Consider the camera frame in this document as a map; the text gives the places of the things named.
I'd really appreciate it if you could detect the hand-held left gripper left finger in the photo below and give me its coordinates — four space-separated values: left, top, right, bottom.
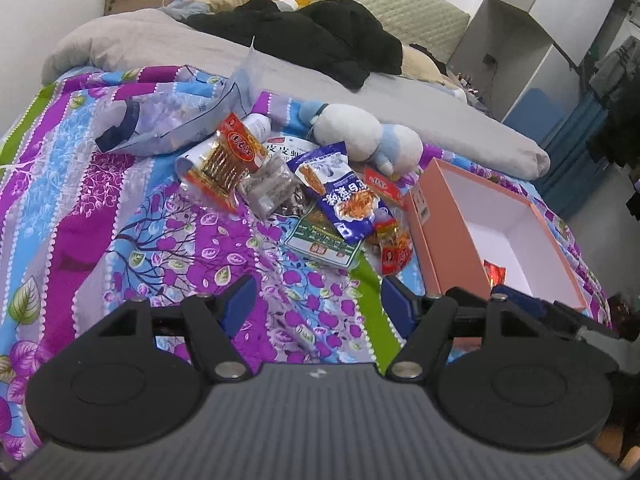
95 274 257 382

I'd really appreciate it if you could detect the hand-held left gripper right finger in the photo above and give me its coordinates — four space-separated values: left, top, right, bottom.
381 275 547 382

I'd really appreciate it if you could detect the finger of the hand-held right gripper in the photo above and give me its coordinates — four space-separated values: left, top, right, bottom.
492 282 621 343

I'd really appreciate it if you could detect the small red snack packet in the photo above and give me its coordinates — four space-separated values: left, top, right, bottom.
482 259 507 288

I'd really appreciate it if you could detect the red label clear snack packet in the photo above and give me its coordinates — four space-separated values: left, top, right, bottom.
364 167 415 277

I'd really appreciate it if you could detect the pink cardboard box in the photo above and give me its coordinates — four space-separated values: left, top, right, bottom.
402 157 592 353

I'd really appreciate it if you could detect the green snack packet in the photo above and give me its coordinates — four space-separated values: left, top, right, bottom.
284 207 366 268

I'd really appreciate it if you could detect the clear packet of dark dates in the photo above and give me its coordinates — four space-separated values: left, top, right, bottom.
237 132 321 221

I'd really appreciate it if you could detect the blue snack packet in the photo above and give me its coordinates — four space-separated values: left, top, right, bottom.
292 141 398 256

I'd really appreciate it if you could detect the clear packet of brown sticks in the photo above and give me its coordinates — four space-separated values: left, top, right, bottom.
179 112 271 211

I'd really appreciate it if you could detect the blue curtain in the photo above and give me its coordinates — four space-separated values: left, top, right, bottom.
540 92 611 208

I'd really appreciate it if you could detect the white and blue plush toy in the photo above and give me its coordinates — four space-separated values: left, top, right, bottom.
299 101 425 177

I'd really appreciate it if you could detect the blue board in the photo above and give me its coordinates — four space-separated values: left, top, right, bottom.
502 87 566 146

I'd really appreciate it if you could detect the clear zip bag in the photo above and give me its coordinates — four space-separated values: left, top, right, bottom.
95 35 258 157

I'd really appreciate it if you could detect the group of small toiletry bottles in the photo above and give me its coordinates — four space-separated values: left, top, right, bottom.
460 72 483 101

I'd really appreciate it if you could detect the row of hanging clothes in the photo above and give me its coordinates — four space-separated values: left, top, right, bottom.
587 35 640 168

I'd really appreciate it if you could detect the beige pillow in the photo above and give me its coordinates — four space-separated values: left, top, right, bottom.
400 44 458 86

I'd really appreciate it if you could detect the grey duvet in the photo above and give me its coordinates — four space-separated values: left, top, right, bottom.
41 9 551 181

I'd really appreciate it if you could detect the black jacket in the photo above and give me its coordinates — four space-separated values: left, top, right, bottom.
187 0 403 92

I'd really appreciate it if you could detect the light blue cloth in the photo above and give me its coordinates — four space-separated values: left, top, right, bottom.
160 0 201 23

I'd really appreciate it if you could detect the tan pillow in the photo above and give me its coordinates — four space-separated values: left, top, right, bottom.
192 0 256 13

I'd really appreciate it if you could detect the brown cardboard box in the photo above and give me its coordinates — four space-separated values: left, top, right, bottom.
104 0 193 17

